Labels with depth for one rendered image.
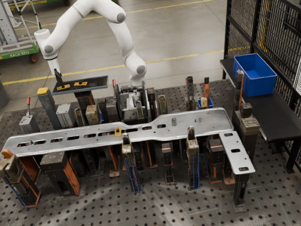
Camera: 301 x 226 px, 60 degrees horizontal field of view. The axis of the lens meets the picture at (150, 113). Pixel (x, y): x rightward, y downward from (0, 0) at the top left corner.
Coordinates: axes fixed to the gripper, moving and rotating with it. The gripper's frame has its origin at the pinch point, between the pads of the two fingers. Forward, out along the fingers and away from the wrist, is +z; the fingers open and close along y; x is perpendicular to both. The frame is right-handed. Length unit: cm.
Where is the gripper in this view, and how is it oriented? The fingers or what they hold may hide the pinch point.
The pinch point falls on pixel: (59, 78)
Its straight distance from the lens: 178.5
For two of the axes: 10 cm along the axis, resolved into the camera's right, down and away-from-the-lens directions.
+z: 1.2, 7.8, 6.2
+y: 3.3, 5.6, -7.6
